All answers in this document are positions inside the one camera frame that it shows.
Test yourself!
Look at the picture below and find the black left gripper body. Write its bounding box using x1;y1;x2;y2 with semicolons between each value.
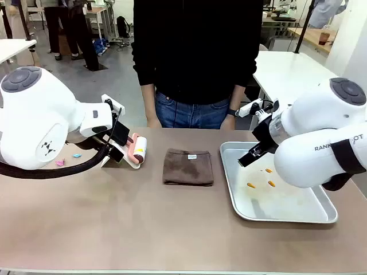
110;122;130;146

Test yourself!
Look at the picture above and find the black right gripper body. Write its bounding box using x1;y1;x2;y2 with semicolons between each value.
251;117;279;153

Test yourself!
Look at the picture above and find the pink lint roller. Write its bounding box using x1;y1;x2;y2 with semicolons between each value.
126;132;149;167

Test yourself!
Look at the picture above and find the brown towel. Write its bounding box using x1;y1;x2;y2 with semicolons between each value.
162;148;214;187

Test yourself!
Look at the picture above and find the person's right forearm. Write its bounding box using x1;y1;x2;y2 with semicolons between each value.
140;84;158;121

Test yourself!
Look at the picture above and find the person's left forearm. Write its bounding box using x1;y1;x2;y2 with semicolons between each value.
228;84;245;111

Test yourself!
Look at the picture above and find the person's right hand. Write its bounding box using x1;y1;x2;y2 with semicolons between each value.
146;116;162;129

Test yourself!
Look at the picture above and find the person's left hand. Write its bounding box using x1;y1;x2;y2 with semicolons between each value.
220;114;237;130

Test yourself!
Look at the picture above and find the white folded stand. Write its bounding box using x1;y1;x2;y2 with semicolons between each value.
100;143;142;170

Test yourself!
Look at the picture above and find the metal tray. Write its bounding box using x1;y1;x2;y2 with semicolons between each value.
219;141;338;224

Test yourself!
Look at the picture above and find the large white table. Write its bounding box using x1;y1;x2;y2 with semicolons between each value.
249;50;353;131

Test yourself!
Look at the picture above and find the brown floor plate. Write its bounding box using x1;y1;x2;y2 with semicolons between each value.
83;62;110;72

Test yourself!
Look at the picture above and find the blue plastic bag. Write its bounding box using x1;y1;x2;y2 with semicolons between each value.
94;38;109;57

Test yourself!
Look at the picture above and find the figure in black trousers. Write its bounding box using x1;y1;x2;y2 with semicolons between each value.
70;0;100;71

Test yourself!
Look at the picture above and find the cardboard box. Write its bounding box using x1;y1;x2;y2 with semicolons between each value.
58;34;72;57

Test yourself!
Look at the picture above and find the wooden table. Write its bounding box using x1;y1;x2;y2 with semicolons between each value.
288;27;338;54

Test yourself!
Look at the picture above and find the black backpack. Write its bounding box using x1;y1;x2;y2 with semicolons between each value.
116;15;131;40

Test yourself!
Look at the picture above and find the person in black sweater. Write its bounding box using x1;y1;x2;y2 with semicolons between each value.
131;0;264;129

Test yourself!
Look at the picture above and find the plastic cup with dark drink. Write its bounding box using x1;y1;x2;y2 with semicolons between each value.
318;24;331;46

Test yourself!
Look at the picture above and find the cluttered workbench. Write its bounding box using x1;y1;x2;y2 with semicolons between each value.
262;5;300;51

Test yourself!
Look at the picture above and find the black clamp pole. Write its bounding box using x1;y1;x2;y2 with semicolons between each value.
17;0;37;52
294;0;316;54

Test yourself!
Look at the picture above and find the bystander in black trousers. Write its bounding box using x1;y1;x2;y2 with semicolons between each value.
44;0;84;61

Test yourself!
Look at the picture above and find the wooden desk with white legs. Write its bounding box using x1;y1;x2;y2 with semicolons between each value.
81;7;109;40

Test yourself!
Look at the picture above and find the bystander in light blue shirt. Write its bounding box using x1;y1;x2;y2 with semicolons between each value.
309;0;346;29

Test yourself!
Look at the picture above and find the small white table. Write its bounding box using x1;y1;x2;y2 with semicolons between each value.
0;38;37;65

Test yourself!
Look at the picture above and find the figure in beige skirt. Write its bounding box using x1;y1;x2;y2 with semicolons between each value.
0;0;41;67

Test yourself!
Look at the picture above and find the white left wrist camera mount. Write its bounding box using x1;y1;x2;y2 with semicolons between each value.
100;93;126;115

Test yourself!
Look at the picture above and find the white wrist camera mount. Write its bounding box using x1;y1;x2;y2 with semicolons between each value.
239;98;280;121
100;93;126;115

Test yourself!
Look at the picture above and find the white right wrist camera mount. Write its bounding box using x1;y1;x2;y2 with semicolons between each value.
239;98;280;121

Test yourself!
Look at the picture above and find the black left arm cable sleeve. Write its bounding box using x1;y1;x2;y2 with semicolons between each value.
0;107;123;180

